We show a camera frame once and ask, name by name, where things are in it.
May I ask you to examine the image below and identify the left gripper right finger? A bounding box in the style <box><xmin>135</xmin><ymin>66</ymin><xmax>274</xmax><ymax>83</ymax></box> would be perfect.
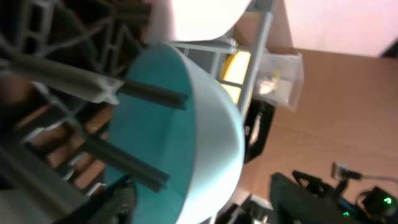
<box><xmin>269</xmin><ymin>172</ymin><xmax>358</xmax><ymax>224</ymax></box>

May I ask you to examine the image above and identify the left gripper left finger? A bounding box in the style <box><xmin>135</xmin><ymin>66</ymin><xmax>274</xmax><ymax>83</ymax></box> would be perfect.
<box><xmin>55</xmin><ymin>175</ymin><xmax>137</xmax><ymax>224</ymax></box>

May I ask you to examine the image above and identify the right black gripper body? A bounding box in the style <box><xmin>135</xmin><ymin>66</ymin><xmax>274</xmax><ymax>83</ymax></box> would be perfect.
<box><xmin>292</xmin><ymin>170</ymin><xmax>348</xmax><ymax>202</ymax></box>

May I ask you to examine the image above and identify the light blue bowl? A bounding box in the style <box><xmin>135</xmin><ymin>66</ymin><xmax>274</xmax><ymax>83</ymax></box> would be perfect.
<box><xmin>108</xmin><ymin>44</ymin><xmax>244</xmax><ymax>224</ymax></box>

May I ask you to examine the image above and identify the black waste tray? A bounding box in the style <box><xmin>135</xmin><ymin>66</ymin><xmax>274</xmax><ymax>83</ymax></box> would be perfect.
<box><xmin>244</xmin><ymin>100</ymin><xmax>275</xmax><ymax>164</ymax></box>

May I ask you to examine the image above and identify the grey plastic dishwasher rack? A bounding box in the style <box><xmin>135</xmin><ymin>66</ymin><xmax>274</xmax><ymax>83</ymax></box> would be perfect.
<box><xmin>1</xmin><ymin>1</ymin><xmax>275</xmax><ymax>223</ymax></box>

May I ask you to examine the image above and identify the yellow plastic plate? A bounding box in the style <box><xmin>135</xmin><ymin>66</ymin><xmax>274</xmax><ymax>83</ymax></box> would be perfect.
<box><xmin>220</xmin><ymin>52</ymin><xmax>251</xmax><ymax>104</ymax></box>

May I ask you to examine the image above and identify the pink white bowl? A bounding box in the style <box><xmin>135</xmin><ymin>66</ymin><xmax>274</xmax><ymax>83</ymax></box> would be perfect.
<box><xmin>146</xmin><ymin>0</ymin><xmax>252</xmax><ymax>43</ymax></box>

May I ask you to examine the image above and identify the clear plastic bin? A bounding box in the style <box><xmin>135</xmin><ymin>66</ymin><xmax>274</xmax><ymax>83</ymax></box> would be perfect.
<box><xmin>252</xmin><ymin>54</ymin><xmax>304</xmax><ymax>111</ymax></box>

